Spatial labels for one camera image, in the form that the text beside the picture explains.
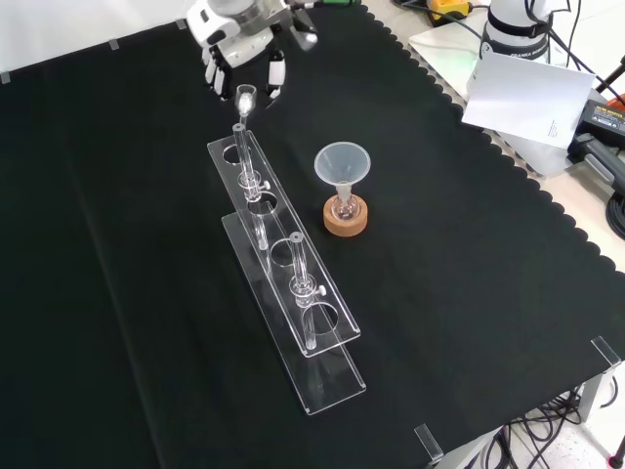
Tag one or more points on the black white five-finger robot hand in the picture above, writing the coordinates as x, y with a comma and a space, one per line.
244, 46

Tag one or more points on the clear glass weighing funnel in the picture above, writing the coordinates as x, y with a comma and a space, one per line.
245, 103

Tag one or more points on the translucent plastic funnel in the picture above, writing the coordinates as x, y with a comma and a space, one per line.
342, 163

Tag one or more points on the small glass round-bottom flask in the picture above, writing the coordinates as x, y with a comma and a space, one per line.
345, 211

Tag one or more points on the clear acrylic funnel stand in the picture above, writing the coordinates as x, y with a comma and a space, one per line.
332, 386

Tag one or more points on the clear cloth clip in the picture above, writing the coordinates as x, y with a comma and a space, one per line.
5, 78
113, 44
607, 351
429, 442
181, 24

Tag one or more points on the pale board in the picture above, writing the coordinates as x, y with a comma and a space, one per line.
439, 44

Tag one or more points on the yellow stop button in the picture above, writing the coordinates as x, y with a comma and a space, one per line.
446, 7

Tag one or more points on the white paper sheet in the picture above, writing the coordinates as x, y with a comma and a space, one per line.
527, 98

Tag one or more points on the black bench cloth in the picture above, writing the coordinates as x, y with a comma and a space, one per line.
439, 293

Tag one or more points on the black grey clamp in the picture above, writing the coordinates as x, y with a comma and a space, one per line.
593, 156

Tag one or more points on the black power adapter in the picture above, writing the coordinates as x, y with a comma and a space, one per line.
603, 119

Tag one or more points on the black tripod pole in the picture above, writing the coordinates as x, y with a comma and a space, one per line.
612, 75

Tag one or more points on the grey table leg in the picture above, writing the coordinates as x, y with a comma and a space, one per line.
591, 396

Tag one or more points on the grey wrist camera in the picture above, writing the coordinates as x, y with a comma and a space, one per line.
304, 31

